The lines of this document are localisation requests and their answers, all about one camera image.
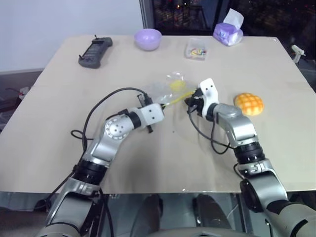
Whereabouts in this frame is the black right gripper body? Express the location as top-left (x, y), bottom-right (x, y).
top-left (186, 88), bottom-right (207, 117)

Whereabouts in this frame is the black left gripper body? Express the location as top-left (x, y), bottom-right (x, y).
top-left (137, 92), bottom-right (155, 134)

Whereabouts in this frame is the clear plastic zip bag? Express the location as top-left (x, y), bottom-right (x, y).
top-left (143, 71), bottom-right (198, 110)

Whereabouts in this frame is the yellow snack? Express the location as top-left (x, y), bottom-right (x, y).
top-left (168, 79), bottom-right (186, 91)

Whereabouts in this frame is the orange melon bread snack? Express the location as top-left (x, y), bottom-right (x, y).
top-left (234, 92), bottom-right (266, 117)

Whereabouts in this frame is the clear box with colourful bits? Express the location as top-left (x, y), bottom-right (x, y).
top-left (184, 37), bottom-right (208, 61)

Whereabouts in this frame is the purple plastic bowl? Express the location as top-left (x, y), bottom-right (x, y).
top-left (134, 28), bottom-right (162, 52)

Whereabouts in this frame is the purple tissue pack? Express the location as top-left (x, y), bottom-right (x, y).
top-left (212, 8), bottom-right (245, 47)

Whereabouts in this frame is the dark grey handheld controller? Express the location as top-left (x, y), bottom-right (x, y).
top-left (78, 34), bottom-right (114, 69)

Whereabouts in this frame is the dark window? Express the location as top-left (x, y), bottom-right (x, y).
top-left (139, 0), bottom-right (316, 38)

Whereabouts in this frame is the red and white object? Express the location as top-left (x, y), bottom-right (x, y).
top-left (5, 85), bottom-right (32, 102)

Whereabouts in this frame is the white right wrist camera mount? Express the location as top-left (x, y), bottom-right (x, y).
top-left (199, 78), bottom-right (221, 118)

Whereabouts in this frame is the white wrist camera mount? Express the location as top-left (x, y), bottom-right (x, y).
top-left (199, 78), bottom-right (221, 118)
top-left (138, 103), bottom-right (165, 129)

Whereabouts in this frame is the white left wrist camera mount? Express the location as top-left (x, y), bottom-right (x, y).
top-left (138, 103), bottom-right (165, 129)

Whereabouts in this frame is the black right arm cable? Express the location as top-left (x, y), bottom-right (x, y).
top-left (186, 110), bottom-right (238, 155)

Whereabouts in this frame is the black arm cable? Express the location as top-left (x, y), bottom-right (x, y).
top-left (71, 86), bottom-right (147, 152)
top-left (186, 110), bottom-right (238, 155)

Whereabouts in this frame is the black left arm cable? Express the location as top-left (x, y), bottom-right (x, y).
top-left (71, 86), bottom-right (147, 152)

